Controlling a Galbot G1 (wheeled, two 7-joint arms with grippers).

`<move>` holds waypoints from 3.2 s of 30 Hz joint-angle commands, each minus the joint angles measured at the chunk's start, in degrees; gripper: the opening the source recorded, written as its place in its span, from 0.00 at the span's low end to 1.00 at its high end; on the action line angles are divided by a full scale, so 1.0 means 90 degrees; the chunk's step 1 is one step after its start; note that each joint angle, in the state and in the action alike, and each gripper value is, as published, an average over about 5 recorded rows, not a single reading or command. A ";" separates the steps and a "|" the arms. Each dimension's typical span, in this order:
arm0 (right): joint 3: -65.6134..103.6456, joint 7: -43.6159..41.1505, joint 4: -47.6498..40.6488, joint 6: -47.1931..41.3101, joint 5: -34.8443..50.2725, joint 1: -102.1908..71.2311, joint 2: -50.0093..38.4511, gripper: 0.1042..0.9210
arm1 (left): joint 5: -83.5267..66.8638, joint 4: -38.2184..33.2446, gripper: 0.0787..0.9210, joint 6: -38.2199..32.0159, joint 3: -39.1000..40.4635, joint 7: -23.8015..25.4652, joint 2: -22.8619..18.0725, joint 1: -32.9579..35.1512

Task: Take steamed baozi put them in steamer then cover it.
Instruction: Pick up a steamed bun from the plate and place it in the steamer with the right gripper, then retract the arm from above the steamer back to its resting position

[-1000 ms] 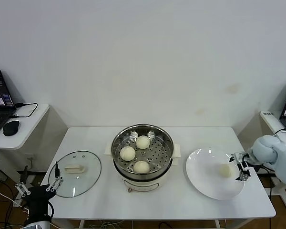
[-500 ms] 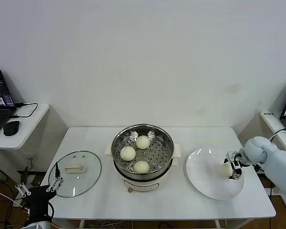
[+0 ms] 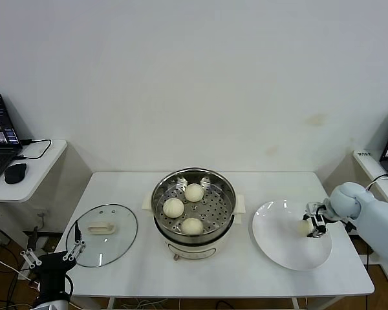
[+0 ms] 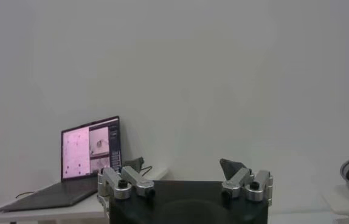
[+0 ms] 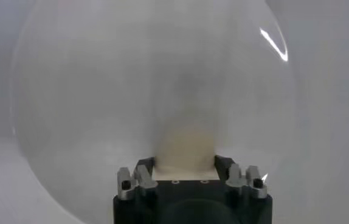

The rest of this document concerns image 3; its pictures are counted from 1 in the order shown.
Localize black computer mouse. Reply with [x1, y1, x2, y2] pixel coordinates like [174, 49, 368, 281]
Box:
[4, 162, 28, 185]

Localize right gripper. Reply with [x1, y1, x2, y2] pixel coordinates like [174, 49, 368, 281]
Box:
[303, 198, 340, 239]

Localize white steamed baozi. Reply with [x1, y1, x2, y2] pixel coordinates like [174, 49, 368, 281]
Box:
[180, 217, 204, 236]
[184, 183, 204, 203]
[297, 220, 315, 236]
[162, 198, 185, 219]

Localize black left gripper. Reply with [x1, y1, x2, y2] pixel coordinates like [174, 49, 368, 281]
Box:
[18, 220, 87, 300]

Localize stainless steel steamer basket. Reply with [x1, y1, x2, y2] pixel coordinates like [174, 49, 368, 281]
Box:
[151, 167, 237, 245]

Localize white round plate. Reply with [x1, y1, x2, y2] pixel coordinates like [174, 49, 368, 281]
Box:
[252, 200, 333, 271]

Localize glass pot lid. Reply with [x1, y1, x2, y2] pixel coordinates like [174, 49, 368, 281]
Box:
[65, 203, 139, 267]

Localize black floor cable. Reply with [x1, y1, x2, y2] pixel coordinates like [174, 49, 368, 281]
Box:
[0, 240, 32, 310]

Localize cream electric cooker base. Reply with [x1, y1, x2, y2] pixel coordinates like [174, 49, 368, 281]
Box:
[142, 190, 246, 261]

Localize white floor cable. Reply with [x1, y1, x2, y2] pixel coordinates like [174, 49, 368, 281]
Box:
[0, 250, 32, 280]

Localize black laptop power cable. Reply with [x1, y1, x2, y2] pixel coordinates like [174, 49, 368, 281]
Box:
[14, 138, 52, 160]

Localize white cables under table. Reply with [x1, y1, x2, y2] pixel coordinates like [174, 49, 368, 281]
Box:
[116, 298, 169, 310]

